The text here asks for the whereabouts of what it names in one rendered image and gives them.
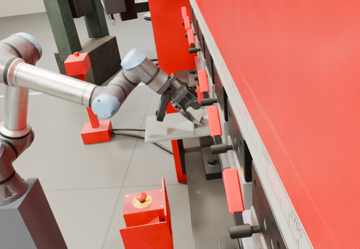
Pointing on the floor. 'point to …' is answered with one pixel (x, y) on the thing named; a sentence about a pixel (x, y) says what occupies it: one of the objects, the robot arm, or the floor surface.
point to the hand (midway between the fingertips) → (200, 121)
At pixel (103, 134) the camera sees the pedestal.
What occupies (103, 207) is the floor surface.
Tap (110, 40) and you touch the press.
